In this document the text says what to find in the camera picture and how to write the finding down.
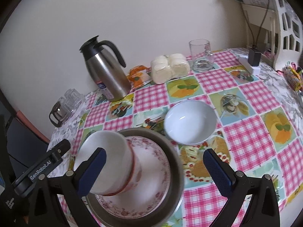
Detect white plain bowl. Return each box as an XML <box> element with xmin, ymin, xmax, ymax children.
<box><xmin>74</xmin><ymin>131</ymin><xmax>136</xmax><ymax>196</ymax></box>

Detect white floral plate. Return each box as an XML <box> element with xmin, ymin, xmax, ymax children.
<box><xmin>95</xmin><ymin>136</ymin><xmax>170</xmax><ymax>220</ymax></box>

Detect checkered picture tablecloth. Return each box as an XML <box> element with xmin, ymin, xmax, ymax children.
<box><xmin>50</xmin><ymin>48</ymin><xmax>302</xmax><ymax>226</ymax></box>

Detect pale blue bowl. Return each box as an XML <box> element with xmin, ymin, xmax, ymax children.
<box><xmin>164</xmin><ymin>100</ymin><xmax>217</xmax><ymax>145</ymax></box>

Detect glass cups with black holder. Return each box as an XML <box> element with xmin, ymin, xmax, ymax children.
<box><xmin>49</xmin><ymin>89</ymin><xmax>85</xmax><ymax>128</ymax></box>

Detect orange snack packet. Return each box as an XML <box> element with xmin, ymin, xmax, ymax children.
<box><xmin>127</xmin><ymin>65</ymin><xmax>152</xmax><ymax>89</ymax></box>

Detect steel thermos jug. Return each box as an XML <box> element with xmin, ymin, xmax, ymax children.
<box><xmin>80</xmin><ymin>36</ymin><xmax>131</xmax><ymax>102</ymax></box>

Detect clear glass mug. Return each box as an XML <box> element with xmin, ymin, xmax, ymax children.
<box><xmin>189</xmin><ymin>38</ymin><xmax>214</xmax><ymax>72</ymax></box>

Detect black power adapter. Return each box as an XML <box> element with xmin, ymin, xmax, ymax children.
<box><xmin>248</xmin><ymin>47</ymin><xmax>261</xmax><ymax>67</ymax></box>

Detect colourful candy packet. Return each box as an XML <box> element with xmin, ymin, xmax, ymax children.
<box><xmin>283</xmin><ymin>66</ymin><xmax>302</xmax><ymax>91</ymax></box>

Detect pack of white buns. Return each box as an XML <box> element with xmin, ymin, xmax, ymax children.
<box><xmin>151</xmin><ymin>53</ymin><xmax>191</xmax><ymax>84</ymax></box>

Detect black charger cable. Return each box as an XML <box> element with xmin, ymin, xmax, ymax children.
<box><xmin>241</xmin><ymin>0</ymin><xmax>272</xmax><ymax>50</ymax></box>

